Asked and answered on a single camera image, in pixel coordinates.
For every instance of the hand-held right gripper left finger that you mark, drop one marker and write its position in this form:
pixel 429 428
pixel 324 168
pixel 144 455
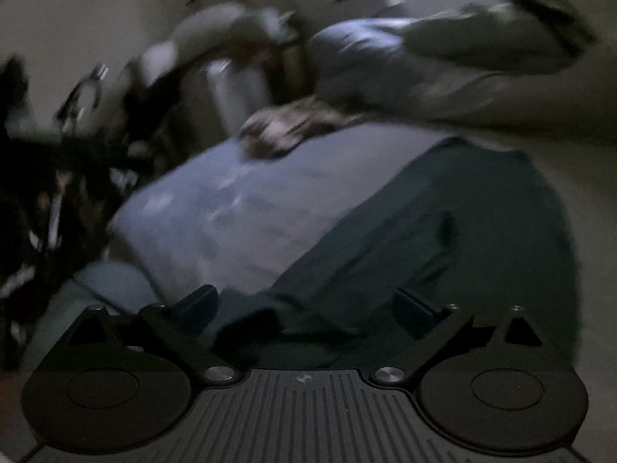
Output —
pixel 195 306

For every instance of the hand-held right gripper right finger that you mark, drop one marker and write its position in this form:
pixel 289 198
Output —
pixel 414 313

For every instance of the dark blue shirt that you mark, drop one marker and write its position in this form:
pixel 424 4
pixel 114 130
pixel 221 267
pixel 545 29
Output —
pixel 458 231

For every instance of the dark clutter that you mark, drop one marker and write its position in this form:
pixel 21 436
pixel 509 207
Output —
pixel 53 178

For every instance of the beige crumpled garment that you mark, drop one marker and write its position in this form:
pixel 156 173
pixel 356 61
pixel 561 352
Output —
pixel 289 125

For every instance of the blue-grey quilt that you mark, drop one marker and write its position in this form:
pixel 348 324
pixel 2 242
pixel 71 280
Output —
pixel 385 53

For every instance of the white bundled bedding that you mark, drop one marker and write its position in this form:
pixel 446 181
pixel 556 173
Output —
pixel 212 29

